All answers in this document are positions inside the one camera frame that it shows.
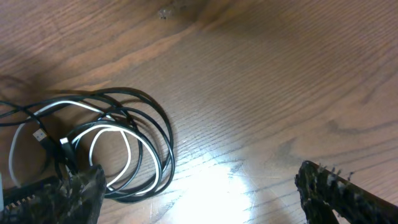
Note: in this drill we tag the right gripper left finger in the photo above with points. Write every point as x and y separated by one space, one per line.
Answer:
77 199

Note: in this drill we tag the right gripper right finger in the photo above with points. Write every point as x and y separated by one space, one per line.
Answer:
323 194

